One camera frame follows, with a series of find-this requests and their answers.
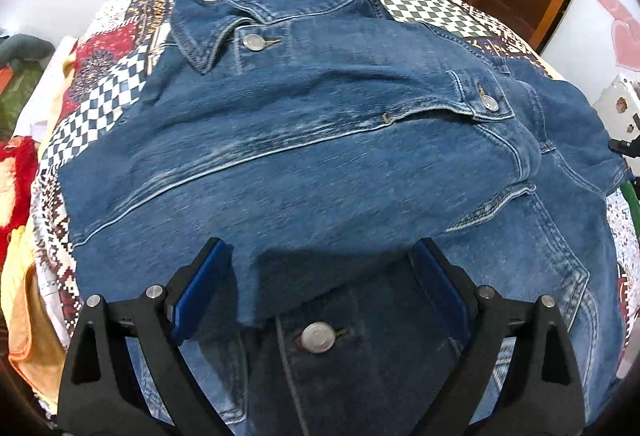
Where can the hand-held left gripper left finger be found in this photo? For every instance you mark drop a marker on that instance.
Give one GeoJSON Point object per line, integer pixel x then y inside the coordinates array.
{"type": "Point", "coordinates": [200, 286]}

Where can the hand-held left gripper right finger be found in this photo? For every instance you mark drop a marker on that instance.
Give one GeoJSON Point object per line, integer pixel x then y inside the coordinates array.
{"type": "Point", "coordinates": [440, 286]}

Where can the blue denim jacket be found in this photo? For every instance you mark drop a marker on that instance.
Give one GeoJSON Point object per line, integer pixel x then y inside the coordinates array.
{"type": "Point", "coordinates": [320, 140]}

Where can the green cloth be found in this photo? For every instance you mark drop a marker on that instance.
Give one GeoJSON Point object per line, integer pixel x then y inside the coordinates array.
{"type": "Point", "coordinates": [632, 203]}

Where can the yellow cloth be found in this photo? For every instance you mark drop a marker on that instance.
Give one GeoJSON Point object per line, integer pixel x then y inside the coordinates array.
{"type": "Point", "coordinates": [30, 316]}

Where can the red plush toy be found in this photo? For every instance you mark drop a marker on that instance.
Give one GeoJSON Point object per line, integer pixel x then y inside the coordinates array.
{"type": "Point", "coordinates": [12, 186]}

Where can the patchwork patterned blanket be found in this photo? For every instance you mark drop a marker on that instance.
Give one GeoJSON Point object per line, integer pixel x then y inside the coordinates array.
{"type": "Point", "coordinates": [110, 65]}

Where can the white cloth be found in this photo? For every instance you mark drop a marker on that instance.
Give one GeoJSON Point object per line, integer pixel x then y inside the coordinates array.
{"type": "Point", "coordinates": [47, 85]}

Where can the green patterned box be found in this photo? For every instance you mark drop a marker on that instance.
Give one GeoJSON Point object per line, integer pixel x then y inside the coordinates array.
{"type": "Point", "coordinates": [15, 95]}

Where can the grey-green cushion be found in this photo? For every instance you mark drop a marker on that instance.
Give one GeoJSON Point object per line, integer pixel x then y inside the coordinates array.
{"type": "Point", "coordinates": [22, 46]}

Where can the pink wall decoration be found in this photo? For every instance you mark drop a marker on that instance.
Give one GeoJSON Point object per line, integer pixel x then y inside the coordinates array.
{"type": "Point", "coordinates": [625, 38]}

